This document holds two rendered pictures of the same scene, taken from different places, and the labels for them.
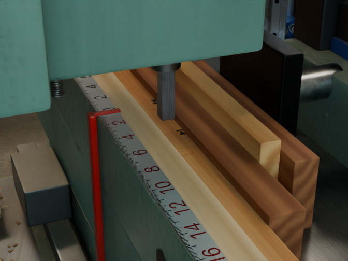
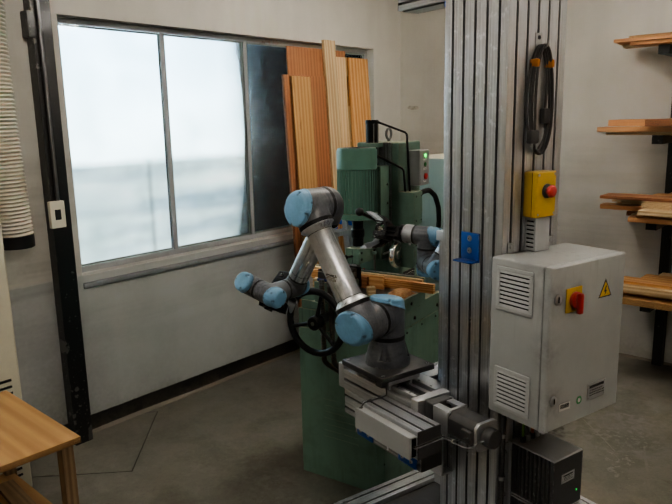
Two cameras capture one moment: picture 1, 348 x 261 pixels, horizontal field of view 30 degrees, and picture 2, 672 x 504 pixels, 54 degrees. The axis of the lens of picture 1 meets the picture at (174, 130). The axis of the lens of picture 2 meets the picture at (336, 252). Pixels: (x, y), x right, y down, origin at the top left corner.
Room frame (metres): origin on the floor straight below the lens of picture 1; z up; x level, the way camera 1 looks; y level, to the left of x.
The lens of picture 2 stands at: (2.68, -1.72, 1.62)
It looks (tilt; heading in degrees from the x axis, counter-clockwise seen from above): 11 degrees down; 145
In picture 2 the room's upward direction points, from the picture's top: 1 degrees counter-clockwise
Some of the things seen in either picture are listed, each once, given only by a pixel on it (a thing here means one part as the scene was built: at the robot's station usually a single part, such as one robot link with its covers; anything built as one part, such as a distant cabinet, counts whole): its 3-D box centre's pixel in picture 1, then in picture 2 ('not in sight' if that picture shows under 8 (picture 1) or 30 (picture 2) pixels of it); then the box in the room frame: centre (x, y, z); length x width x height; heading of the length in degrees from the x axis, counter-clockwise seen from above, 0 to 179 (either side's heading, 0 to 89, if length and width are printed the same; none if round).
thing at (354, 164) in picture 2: not in sight; (357, 183); (0.38, 0.01, 1.35); 0.18 x 0.18 x 0.31
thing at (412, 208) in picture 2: not in sight; (410, 207); (0.44, 0.26, 1.23); 0.09 x 0.08 x 0.15; 112
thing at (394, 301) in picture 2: not in sight; (385, 314); (1.05, -0.38, 0.98); 0.13 x 0.12 x 0.14; 104
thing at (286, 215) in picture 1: (198, 150); not in sight; (0.38, -0.02, 0.92); 0.23 x 0.02 x 0.04; 22
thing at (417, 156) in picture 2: not in sight; (418, 167); (0.39, 0.35, 1.40); 0.10 x 0.06 x 0.16; 112
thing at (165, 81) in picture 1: (165, 82); not in sight; (0.38, 0.01, 0.97); 0.01 x 0.01 x 0.05; 22
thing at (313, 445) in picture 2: not in sight; (372, 388); (0.33, 0.12, 0.36); 0.58 x 0.45 x 0.71; 112
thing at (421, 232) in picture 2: not in sight; (427, 236); (0.84, 0.00, 1.17); 0.11 x 0.08 x 0.09; 22
